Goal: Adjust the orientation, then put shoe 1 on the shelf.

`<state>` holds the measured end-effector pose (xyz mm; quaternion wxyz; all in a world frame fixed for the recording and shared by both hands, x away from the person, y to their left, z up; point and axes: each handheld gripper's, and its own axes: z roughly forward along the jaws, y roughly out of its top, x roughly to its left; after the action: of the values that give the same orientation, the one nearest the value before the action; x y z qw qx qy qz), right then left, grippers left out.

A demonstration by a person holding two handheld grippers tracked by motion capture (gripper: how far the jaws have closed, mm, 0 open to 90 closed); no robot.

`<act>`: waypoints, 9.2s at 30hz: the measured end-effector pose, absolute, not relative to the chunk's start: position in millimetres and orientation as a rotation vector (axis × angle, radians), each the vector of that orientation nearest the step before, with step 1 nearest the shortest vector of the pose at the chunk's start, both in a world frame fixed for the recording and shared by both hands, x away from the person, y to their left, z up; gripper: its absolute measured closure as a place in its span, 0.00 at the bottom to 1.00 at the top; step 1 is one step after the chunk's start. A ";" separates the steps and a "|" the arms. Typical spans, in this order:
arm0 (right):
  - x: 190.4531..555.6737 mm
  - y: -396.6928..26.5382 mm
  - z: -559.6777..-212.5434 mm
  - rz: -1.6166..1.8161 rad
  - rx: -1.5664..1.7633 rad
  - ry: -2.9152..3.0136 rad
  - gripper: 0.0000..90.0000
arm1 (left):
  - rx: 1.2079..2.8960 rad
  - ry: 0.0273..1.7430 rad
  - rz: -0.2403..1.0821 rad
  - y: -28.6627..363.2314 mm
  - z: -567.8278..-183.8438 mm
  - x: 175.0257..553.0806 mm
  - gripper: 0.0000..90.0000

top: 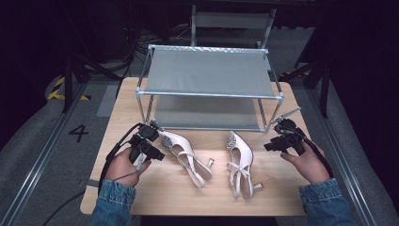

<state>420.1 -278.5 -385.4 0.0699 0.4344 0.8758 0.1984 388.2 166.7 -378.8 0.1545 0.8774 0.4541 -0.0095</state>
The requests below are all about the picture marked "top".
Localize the grey metal frame chair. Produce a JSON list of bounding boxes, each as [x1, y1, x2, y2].
[[190, 4, 278, 50]]

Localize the bundle of black floor cables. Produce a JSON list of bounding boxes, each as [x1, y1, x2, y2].
[[123, 23, 196, 74]]

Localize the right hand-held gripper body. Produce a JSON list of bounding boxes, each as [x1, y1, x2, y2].
[[270, 106, 307, 157]]

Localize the thin grey cable white plug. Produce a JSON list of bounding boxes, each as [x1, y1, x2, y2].
[[112, 153, 146, 184]]

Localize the black floor cable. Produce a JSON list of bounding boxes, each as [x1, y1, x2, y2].
[[41, 189, 87, 226]]

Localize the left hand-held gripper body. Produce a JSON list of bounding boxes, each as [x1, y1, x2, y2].
[[126, 119, 165, 165]]

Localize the grey metal shoe rack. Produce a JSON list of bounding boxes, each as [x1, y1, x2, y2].
[[135, 44, 285, 133]]

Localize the metal floor rail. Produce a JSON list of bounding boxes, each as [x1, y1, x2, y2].
[[304, 87, 378, 226], [0, 82, 89, 226]]

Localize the black tripod stand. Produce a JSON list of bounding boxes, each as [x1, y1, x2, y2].
[[60, 51, 122, 114], [279, 51, 332, 120]]

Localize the pale pink slingback heel shoe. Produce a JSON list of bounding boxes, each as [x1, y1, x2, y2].
[[225, 130, 264, 201], [158, 129, 216, 189]]

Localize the person's left hand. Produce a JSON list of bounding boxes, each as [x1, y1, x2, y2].
[[104, 146, 152, 188]]

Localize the person's right hand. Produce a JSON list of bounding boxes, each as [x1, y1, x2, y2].
[[279, 140, 331, 185]]

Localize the grey tape piece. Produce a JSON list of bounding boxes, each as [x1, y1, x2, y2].
[[77, 178, 100, 189]]

